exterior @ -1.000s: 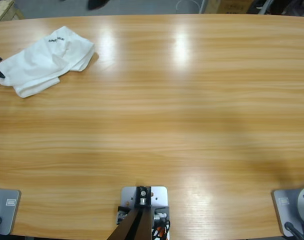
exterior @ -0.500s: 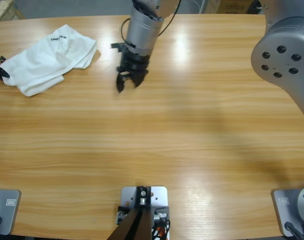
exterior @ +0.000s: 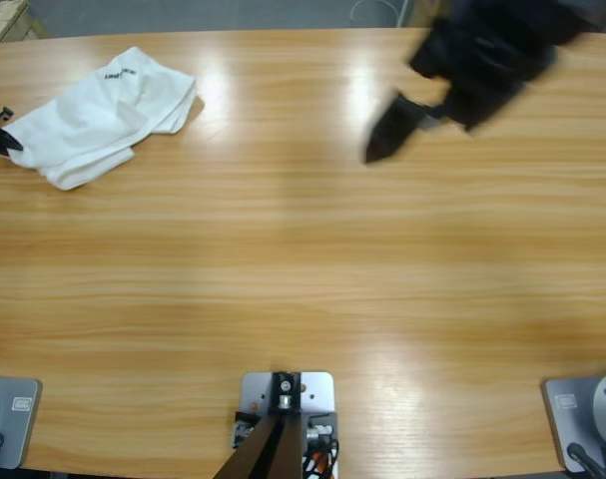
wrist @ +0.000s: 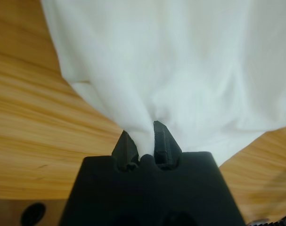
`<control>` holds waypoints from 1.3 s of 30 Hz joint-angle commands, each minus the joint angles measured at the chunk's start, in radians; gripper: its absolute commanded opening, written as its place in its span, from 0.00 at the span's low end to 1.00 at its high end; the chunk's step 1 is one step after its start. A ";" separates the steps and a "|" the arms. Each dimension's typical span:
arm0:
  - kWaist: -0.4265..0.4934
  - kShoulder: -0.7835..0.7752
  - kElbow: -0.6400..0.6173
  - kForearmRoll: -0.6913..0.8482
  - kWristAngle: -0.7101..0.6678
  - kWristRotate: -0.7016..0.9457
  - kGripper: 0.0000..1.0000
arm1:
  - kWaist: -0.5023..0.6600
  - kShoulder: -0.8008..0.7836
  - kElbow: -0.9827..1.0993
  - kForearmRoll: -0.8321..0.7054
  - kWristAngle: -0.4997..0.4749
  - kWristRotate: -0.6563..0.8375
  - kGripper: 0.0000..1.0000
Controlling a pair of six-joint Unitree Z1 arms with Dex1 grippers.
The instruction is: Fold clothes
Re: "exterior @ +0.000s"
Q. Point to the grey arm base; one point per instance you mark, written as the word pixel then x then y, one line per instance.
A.
pixel 13 424
pixel 567 414

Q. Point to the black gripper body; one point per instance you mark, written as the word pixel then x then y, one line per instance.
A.
pixel 502 55

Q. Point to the white T-shirt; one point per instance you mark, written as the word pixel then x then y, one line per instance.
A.
pixel 98 120

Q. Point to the white mount block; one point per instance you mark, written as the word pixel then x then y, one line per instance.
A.
pixel 317 394

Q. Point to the light brown cardboard box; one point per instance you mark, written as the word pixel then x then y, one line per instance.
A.
pixel 422 12

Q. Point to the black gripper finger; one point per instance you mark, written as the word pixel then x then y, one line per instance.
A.
pixel 8 142
pixel 395 130
pixel 429 60
pixel 3 117

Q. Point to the dark post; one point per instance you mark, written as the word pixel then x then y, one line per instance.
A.
pixel 275 449

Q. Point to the light wooden pallet stack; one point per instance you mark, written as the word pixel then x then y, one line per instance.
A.
pixel 8 20

